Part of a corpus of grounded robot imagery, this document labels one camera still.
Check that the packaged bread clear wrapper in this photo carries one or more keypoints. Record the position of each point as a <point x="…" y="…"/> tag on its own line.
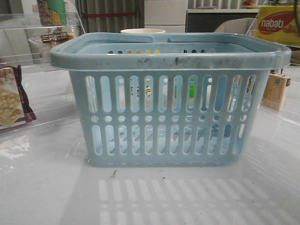
<point x="42" y="40"/>

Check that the light blue plastic basket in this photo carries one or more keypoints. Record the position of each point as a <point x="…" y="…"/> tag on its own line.
<point x="124" y="90"/>

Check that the yellow paper popcorn cup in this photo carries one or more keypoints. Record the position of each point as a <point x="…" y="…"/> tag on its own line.
<point x="142" y="31"/>

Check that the white cabinet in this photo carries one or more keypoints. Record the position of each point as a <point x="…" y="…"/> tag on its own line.
<point x="168" y="15"/>

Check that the clear acrylic left shelf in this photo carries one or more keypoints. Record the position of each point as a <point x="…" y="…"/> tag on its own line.
<point x="14" y="46"/>

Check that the clear acrylic shelf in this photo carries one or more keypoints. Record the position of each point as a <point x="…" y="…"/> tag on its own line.
<point x="291" y="110"/>
<point x="14" y="46"/>

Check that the small yellow snack box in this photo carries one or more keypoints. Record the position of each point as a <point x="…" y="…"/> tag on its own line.
<point x="275" y="92"/>

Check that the beige armchair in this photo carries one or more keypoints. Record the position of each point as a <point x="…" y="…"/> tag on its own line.
<point x="239" y="26"/>

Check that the clear acrylic right shelf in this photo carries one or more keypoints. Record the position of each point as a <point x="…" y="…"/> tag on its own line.
<point x="291" y="110"/>

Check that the brown cracker snack bag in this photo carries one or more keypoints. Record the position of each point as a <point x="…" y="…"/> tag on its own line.
<point x="15" y="107"/>

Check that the green yellow cartoon snack bag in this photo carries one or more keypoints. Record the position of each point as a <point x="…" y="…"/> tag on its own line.
<point x="52" y="12"/>

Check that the yellow Nabati wafer box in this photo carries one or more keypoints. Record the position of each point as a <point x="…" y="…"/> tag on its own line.
<point x="277" y="24"/>

